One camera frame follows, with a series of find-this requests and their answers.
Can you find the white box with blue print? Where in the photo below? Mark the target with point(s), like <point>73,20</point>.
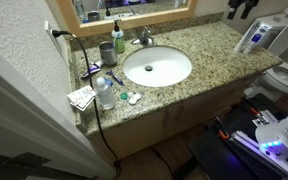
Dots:
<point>259,36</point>

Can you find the black robot cart platform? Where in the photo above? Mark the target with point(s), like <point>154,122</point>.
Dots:
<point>224,153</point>

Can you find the orange black clamp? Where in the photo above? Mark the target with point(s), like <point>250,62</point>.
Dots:
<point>222,130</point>

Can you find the dark sink drain stopper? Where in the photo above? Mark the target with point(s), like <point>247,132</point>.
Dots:
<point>148,68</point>

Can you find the white wall power outlet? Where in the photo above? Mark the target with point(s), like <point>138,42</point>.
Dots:
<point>52,38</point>

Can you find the white oval sink basin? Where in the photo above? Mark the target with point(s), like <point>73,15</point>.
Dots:
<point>164,71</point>

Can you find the green soap dispenser bottle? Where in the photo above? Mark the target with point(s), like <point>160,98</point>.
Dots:
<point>119,41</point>

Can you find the green white contact lens case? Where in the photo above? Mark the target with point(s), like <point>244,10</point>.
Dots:
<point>132,97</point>

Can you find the blue razor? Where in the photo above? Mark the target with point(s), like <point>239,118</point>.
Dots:
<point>116,77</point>

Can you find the grey metal cup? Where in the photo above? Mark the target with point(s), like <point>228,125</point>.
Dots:
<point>108,53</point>

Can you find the white paper card packet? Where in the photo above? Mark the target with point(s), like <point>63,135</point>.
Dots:
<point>81,97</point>

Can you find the white toilet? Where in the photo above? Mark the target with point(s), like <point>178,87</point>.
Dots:
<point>284,76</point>

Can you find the beige vanity cabinet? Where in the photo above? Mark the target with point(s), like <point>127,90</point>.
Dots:
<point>170,116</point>

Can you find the clear plastic water bottle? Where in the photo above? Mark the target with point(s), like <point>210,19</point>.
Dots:
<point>104,95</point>

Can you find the chrome tap faucet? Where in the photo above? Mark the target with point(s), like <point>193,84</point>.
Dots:
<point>145,38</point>

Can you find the white door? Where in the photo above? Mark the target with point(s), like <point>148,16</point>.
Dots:
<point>27,123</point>

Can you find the silver aluminium bracket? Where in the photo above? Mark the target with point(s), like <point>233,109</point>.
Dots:
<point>263,117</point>

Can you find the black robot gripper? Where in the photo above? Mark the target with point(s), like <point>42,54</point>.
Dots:
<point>243,2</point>

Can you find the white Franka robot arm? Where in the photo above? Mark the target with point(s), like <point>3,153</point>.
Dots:
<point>284,140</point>

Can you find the purple toothpaste tube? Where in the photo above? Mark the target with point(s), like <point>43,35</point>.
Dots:
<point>92,69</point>

